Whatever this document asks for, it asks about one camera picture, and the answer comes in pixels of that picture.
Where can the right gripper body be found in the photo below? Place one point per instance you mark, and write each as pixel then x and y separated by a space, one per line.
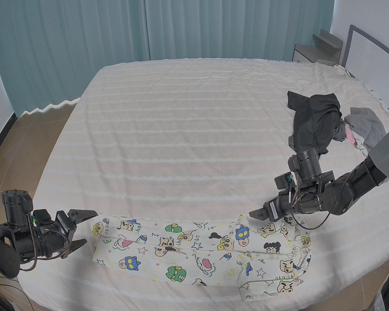
pixel 298 203

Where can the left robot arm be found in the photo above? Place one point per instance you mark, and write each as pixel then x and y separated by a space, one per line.
pixel 18 206

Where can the grey garment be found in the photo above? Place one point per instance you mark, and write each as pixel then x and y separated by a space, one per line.
pixel 369 128

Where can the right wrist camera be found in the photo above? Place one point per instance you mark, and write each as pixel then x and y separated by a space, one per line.
pixel 282 183

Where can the black garment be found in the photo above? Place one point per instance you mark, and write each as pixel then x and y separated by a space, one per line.
pixel 311 121

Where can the pink garment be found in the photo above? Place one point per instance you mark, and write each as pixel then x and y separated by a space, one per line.
pixel 351 136

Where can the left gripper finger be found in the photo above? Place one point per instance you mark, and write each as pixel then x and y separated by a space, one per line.
pixel 77 246
pixel 81 215

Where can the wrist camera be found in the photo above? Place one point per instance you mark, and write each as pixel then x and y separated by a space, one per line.
pixel 282 183
pixel 43 217

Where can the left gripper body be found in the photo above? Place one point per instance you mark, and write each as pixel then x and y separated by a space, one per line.
pixel 52 241

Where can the bed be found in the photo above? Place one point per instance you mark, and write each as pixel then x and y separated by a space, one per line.
pixel 188 134

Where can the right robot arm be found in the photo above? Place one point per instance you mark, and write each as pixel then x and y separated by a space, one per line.
pixel 359 180

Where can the blue-green curtain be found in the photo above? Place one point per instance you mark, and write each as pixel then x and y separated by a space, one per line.
pixel 68 37
pixel 233 18

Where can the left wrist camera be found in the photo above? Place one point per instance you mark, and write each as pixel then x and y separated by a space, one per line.
pixel 43 217

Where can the grey white bedside table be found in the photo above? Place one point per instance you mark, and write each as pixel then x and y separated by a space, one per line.
pixel 314 52

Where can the white printed pyjama garment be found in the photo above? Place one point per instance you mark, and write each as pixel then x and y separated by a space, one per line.
pixel 181 254

